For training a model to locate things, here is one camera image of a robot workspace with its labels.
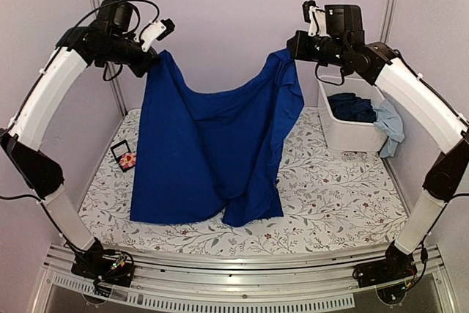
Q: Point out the black brooch box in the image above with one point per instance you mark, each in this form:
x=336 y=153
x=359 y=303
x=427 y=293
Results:
x=118 y=150

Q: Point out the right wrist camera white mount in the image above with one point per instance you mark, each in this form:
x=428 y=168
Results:
x=315 y=17

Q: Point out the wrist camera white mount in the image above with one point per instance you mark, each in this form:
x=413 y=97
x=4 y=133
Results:
x=315 y=17
x=157 y=30

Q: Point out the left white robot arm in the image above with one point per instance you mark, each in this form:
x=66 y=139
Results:
x=21 y=141

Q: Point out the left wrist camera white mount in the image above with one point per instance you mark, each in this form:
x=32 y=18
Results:
x=157 y=30

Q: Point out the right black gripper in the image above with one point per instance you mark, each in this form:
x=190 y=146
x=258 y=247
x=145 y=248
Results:
x=297 y=48

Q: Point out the pink flower brooch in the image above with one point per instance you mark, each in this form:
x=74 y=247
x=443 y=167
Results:
x=128 y=160

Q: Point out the dark navy clothing in bin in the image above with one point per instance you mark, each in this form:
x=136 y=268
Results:
x=352 y=108

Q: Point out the blue printed t-shirt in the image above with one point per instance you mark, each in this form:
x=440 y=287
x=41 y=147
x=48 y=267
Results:
x=200 y=155

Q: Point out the white plastic bin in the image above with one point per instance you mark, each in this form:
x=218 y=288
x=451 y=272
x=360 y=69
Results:
x=348 y=136

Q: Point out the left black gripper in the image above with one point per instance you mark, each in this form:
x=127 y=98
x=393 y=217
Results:
x=150 y=59

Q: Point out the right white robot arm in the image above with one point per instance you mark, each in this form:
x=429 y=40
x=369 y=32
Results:
x=387 y=70

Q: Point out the floral table cloth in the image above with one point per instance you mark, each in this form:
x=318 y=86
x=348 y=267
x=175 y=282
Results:
x=331 y=201

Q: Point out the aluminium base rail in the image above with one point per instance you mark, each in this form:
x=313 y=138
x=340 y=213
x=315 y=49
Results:
x=312 y=282

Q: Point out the light blue cloth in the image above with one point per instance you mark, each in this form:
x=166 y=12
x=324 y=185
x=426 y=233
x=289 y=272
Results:
x=390 y=123

